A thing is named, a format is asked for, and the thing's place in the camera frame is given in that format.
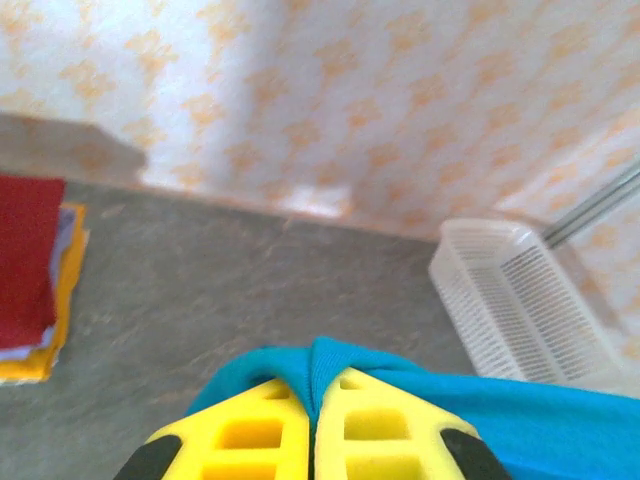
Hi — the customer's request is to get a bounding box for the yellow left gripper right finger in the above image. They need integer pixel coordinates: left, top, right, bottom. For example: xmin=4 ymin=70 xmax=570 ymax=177
xmin=313 ymin=367 xmax=512 ymax=480

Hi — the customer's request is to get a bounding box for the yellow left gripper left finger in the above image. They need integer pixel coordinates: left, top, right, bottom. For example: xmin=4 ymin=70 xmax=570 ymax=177
xmin=113 ymin=377 xmax=312 ymax=480

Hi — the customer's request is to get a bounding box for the blue t-shirt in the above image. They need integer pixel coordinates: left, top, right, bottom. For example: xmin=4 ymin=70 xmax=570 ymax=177
xmin=184 ymin=335 xmax=640 ymax=480

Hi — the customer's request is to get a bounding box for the white plastic basket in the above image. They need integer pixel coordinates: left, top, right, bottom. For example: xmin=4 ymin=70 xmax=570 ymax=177
xmin=427 ymin=217 xmax=627 ymax=384

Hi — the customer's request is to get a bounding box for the orange folded t-shirt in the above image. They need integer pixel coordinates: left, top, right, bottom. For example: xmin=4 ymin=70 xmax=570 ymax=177
xmin=0 ymin=202 xmax=91 ymax=384

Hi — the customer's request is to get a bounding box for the red folded t-shirt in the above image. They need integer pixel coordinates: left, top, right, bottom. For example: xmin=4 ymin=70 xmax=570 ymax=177
xmin=0 ymin=173 xmax=68 ymax=351

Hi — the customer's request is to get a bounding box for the aluminium frame post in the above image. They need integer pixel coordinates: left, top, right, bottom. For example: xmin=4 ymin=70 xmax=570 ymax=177
xmin=542 ymin=158 xmax=640 ymax=250

